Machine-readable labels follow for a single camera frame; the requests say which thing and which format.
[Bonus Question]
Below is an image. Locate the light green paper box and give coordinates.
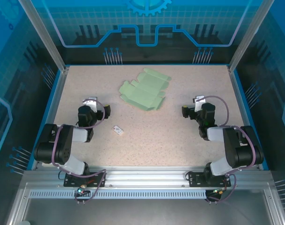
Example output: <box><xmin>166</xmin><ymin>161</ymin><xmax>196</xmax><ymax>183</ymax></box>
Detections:
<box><xmin>119</xmin><ymin>67</ymin><xmax>173</xmax><ymax>112</ymax></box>

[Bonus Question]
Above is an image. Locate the small white printed card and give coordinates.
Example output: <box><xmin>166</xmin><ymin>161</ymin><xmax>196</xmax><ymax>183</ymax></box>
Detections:
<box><xmin>112</xmin><ymin>125</ymin><xmax>124</xmax><ymax>136</ymax></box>

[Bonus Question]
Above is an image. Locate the grey metal bottom panel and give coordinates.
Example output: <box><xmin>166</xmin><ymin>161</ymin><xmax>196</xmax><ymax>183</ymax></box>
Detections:
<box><xmin>6</xmin><ymin>182</ymin><xmax>285</xmax><ymax>225</ymax></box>

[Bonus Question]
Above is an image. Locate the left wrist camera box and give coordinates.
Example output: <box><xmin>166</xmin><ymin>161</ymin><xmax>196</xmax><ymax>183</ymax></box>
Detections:
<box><xmin>82</xmin><ymin>96</ymin><xmax>98</xmax><ymax>113</ymax></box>

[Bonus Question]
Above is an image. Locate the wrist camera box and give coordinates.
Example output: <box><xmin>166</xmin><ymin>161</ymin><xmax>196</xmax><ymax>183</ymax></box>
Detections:
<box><xmin>82</xmin><ymin>96</ymin><xmax>98</xmax><ymax>113</ymax></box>
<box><xmin>193</xmin><ymin>95</ymin><xmax>207</xmax><ymax>112</ymax></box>

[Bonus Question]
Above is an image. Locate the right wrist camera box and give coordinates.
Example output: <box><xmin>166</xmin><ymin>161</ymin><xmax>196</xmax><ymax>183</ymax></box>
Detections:
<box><xmin>193</xmin><ymin>95</ymin><xmax>207</xmax><ymax>112</ymax></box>

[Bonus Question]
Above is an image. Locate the aluminium table side rail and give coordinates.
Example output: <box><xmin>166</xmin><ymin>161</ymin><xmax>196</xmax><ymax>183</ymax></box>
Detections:
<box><xmin>31</xmin><ymin>67</ymin><xmax>69</xmax><ymax>171</ymax></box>
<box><xmin>228</xmin><ymin>67</ymin><xmax>260</xmax><ymax>171</ymax></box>

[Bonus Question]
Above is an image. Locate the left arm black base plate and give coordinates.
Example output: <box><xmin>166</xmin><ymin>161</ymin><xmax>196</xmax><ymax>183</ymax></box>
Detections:
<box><xmin>63</xmin><ymin>172</ymin><xmax>107</xmax><ymax>188</ymax></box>

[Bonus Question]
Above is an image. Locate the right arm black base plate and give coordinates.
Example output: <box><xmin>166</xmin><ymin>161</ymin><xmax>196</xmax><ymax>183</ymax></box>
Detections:
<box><xmin>188</xmin><ymin>172</ymin><xmax>231</xmax><ymax>188</ymax></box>

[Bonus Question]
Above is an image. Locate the aluminium cross rail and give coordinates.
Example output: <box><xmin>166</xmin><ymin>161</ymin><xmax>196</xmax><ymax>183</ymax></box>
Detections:
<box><xmin>23</xmin><ymin>166</ymin><xmax>273</xmax><ymax>188</ymax></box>

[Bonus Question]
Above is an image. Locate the slotted grey cable duct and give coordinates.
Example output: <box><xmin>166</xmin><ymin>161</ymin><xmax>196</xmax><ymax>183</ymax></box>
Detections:
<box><xmin>29</xmin><ymin>190</ymin><xmax>208</xmax><ymax>199</ymax></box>

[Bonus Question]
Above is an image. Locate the aluminium frame post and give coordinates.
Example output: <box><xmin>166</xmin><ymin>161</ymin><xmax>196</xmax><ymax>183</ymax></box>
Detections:
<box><xmin>227</xmin><ymin>0</ymin><xmax>276</xmax><ymax>72</ymax></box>
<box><xmin>18</xmin><ymin>0</ymin><xmax>70</xmax><ymax>72</ymax></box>

